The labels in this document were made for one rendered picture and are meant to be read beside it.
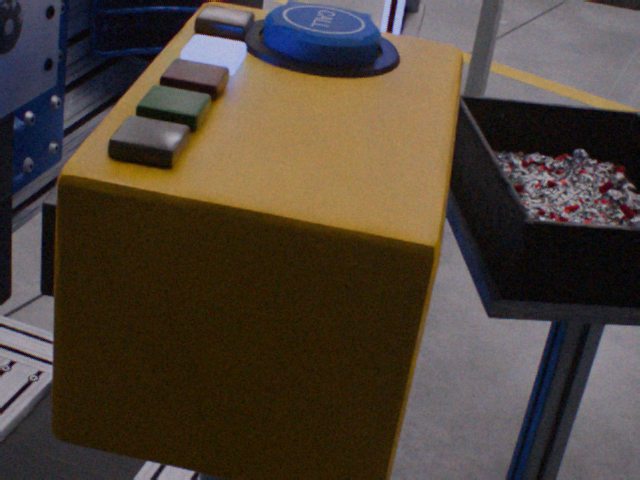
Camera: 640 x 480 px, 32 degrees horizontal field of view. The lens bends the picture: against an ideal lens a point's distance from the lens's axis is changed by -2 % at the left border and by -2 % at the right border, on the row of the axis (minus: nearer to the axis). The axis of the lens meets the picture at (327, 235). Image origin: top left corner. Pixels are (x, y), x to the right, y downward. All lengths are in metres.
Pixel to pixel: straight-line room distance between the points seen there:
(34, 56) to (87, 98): 0.37
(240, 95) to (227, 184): 0.06
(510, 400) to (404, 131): 1.80
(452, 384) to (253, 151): 1.83
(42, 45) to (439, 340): 1.59
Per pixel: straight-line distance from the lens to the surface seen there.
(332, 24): 0.39
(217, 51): 0.36
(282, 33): 0.38
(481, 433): 2.03
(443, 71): 0.40
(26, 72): 0.74
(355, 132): 0.33
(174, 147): 0.30
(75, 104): 1.10
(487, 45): 2.59
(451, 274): 2.47
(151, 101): 0.32
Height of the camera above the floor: 1.20
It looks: 28 degrees down
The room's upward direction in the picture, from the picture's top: 9 degrees clockwise
